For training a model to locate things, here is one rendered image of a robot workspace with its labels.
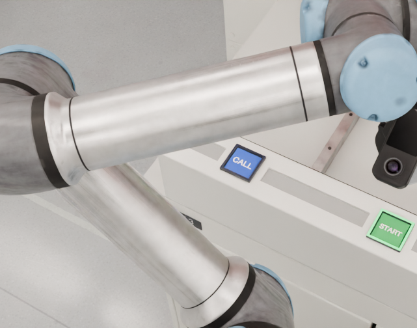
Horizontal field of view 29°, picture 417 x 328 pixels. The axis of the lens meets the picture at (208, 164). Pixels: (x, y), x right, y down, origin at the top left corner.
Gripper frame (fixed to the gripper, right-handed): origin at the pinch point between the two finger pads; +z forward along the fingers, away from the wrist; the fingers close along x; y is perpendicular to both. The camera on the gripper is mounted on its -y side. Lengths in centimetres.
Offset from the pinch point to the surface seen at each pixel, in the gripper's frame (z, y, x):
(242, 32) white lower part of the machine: 54, 59, 60
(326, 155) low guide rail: 25.7, 16.2, 17.7
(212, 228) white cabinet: 32.2, -4.0, 30.2
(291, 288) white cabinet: 39.8, -4.1, 13.9
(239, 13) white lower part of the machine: 48, 59, 61
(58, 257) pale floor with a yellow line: 111, 3, 92
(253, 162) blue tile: 14.3, 1.6, 24.5
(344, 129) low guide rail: 25.7, 23.0, 17.5
